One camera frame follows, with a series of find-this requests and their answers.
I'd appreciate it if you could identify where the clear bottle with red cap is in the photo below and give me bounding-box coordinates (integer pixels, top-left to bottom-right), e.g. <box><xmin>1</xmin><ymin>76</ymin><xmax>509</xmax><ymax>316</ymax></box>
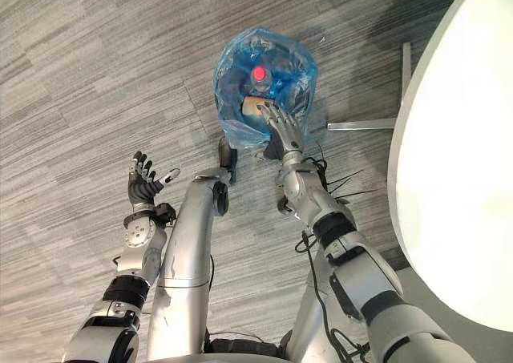
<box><xmin>244</xmin><ymin>64</ymin><xmax>277</xmax><ymax>96</ymax></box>

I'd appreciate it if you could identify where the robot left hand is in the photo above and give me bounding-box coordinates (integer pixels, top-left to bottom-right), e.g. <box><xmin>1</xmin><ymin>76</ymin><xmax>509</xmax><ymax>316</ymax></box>
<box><xmin>127</xmin><ymin>151</ymin><xmax>181</xmax><ymax>212</ymax></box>

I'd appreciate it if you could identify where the black wrist cable bundle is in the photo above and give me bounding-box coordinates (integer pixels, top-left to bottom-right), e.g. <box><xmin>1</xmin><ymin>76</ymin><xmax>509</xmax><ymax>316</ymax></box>
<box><xmin>302</xmin><ymin>140</ymin><xmax>380</xmax><ymax>206</ymax></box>

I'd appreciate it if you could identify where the silver metal table base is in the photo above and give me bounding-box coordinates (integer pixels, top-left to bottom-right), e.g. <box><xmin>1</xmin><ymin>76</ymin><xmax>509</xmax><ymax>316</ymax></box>
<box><xmin>326</xmin><ymin>42</ymin><xmax>413</xmax><ymax>131</ymax></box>

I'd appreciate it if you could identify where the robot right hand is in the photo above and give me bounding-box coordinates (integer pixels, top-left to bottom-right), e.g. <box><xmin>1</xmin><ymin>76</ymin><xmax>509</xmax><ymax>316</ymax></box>
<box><xmin>256</xmin><ymin>101</ymin><xmax>305</xmax><ymax>159</ymax></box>

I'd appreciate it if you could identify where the white round table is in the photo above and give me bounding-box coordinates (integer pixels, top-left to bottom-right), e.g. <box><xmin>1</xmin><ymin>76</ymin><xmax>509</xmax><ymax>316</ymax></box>
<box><xmin>386</xmin><ymin>0</ymin><xmax>513</xmax><ymax>334</ymax></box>

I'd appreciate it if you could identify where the silver robot right leg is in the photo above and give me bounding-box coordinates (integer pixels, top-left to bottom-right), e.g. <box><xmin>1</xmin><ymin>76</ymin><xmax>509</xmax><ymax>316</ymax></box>
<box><xmin>285</xmin><ymin>234</ymin><xmax>376</xmax><ymax>363</ymax></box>

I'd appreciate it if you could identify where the blue plastic trash bag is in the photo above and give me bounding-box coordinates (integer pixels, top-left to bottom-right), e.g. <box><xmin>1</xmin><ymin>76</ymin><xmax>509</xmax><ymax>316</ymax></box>
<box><xmin>212</xmin><ymin>26</ymin><xmax>320</xmax><ymax>150</ymax></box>

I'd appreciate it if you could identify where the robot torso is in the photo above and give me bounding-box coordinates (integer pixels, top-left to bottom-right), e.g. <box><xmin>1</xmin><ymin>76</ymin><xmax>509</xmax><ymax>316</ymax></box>
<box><xmin>203</xmin><ymin>336</ymin><xmax>292</xmax><ymax>363</ymax></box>

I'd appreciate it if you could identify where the silver robot leg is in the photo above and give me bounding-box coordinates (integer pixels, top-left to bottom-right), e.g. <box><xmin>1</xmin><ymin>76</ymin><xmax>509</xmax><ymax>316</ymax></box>
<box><xmin>146</xmin><ymin>167</ymin><xmax>232</xmax><ymax>362</ymax></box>
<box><xmin>285</xmin><ymin>234</ymin><xmax>376</xmax><ymax>363</ymax></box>

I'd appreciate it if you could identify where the brown paper rubbish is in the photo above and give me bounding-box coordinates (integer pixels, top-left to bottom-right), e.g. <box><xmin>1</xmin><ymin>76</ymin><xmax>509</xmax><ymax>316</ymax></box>
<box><xmin>240</xmin><ymin>95</ymin><xmax>269</xmax><ymax>116</ymax></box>

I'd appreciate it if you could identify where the silver robot left leg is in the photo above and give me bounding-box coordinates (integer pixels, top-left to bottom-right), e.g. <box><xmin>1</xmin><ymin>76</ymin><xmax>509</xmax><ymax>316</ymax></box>
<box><xmin>146</xmin><ymin>167</ymin><xmax>232</xmax><ymax>362</ymax></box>

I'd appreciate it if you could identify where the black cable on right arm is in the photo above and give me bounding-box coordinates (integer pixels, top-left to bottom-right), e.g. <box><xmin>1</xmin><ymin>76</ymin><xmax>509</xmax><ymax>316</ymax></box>
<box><xmin>294</xmin><ymin>230</ymin><xmax>372</xmax><ymax>363</ymax></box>

